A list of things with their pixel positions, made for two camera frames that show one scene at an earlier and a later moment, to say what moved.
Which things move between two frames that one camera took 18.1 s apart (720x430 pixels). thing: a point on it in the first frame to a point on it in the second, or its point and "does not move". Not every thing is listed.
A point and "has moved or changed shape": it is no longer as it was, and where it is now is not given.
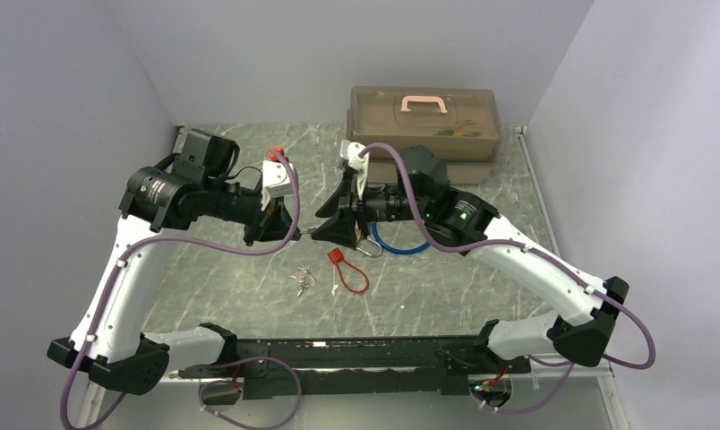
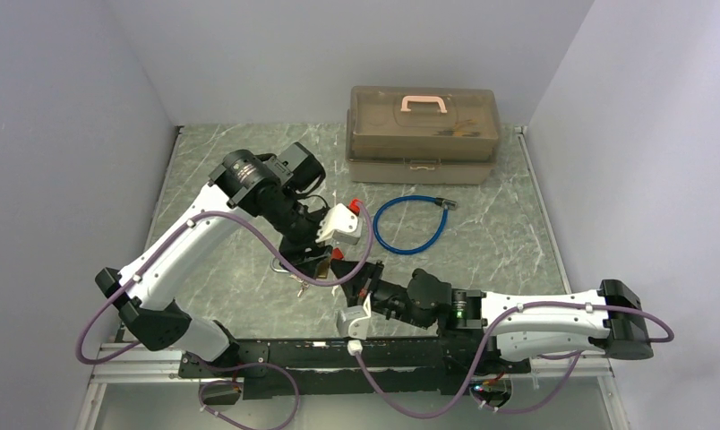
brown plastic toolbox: [461, 124] does not move
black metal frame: [361, 366] does not move
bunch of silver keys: [305, 278] does not move
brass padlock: [357, 234] has moved or changed shape
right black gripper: [345, 202] to [364, 281]
